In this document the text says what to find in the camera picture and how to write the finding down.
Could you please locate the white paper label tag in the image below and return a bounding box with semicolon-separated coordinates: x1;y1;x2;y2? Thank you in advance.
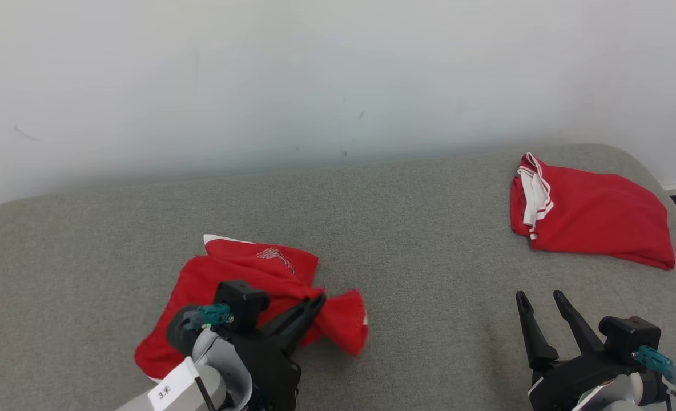
147;356;200;411

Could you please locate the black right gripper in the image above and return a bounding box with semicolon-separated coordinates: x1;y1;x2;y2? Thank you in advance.
515;290;639;411

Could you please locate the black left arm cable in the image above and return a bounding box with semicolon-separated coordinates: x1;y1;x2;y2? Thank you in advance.
194;376;220;411

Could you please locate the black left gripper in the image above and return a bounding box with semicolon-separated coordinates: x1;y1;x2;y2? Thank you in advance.
234;293;328;411

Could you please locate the red basketball jersey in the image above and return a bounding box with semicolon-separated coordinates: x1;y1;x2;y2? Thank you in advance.
509;152;676;271

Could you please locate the red shorts white waistband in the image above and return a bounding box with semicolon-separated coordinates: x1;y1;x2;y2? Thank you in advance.
134;234;369;382

